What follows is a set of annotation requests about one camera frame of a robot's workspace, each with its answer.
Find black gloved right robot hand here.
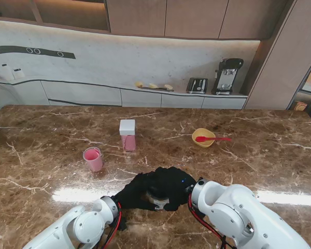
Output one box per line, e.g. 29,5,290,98
149,167,198,212

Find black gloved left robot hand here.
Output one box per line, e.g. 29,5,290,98
113,170,158,212

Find clear grain jar with label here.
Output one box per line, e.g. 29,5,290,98
145,190,171,211

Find yellow plastic bowl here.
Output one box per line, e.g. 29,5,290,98
191,128,216,148

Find red plastic scoop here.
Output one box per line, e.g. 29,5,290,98
195,135,232,143

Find pink plastic measuring cup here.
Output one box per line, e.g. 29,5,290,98
82,146,104,172

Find clear airtight container white lid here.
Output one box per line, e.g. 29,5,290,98
119,119,137,153

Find dark serving board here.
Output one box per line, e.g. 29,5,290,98
140,85,175,92

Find black silver toaster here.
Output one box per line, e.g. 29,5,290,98
186,77,208,94

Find white counter with drawers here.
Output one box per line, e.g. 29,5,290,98
0,77,249,109

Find black espresso machine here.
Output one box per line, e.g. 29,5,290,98
211,58,244,96

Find orange printed box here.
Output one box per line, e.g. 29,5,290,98
293,100,308,112

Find brown tall cabinet panel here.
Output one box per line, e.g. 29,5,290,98
243,0,311,111

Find tall white bottle black cap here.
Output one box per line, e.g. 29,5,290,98
1,63,13,80

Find red black left arm cables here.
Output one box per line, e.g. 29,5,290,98
77,201,128,249

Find red black arm cables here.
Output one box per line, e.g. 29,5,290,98
77,201,128,249
188,194,236,249

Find red black right arm cables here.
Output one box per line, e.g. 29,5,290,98
188,194,236,249

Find brown wooden wall cabinets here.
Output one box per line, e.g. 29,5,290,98
0,0,296,41

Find black wall panel with rings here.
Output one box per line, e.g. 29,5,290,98
0,45,76,60

